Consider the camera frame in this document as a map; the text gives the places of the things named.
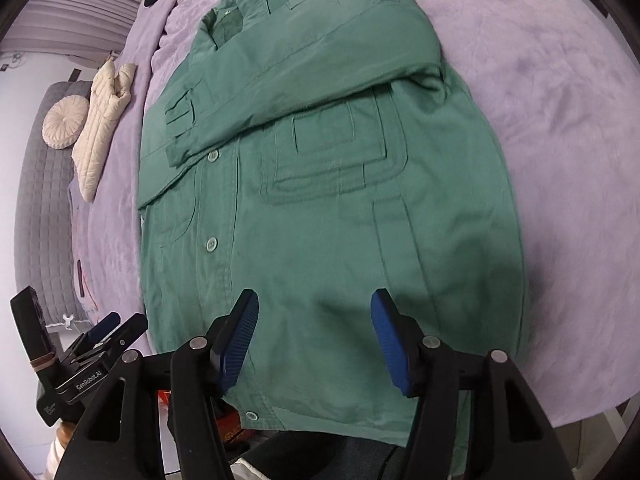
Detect pale curtain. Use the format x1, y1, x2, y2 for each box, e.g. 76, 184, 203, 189
10, 0, 151, 68

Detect purple plush blanket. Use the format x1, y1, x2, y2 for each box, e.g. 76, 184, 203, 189
65, 0, 640, 428

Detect round cream cushion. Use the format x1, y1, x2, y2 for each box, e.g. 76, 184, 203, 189
42, 96, 90, 150

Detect green work jacket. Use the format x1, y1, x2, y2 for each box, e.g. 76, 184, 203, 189
136, 0, 531, 448

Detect orange box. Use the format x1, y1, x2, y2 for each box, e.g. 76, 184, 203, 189
157, 389, 253, 442

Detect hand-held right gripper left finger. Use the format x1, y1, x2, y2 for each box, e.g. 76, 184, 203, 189
54, 288, 260, 480

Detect cream puffer vest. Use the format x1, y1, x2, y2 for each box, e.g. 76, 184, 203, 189
71, 62, 137, 204

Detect person's dark trousers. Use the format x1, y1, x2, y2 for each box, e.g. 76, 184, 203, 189
250, 427, 417, 480

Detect grey quilted sofa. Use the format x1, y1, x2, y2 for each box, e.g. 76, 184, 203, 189
15, 80, 96, 321

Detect white cloth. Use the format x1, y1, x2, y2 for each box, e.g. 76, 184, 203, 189
235, 455, 273, 480

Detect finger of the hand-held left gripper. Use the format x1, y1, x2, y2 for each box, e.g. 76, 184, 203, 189
74, 311, 122, 359
90, 313, 150, 357

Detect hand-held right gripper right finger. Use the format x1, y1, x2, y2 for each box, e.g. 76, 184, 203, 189
370, 288, 576, 480

